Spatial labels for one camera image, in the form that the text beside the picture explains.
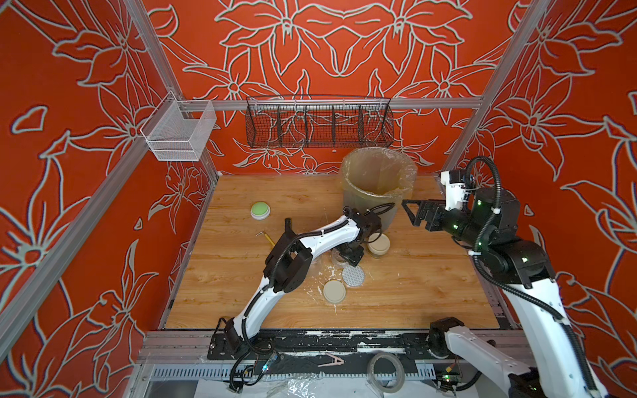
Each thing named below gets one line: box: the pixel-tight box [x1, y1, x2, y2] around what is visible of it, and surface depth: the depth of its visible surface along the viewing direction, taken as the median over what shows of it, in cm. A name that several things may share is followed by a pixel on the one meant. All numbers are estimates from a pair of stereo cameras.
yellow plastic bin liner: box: [340, 145, 418, 200], surface depth 93 cm
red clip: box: [316, 352, 346, 368], surface depth 71 cm
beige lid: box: [323, 280, 346, 304], surface depth 84 cm
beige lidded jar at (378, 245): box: [366, 232, 391, 258], surface depth 88 cm
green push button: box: [250, 201, 272, 221], surface depth 106 cm
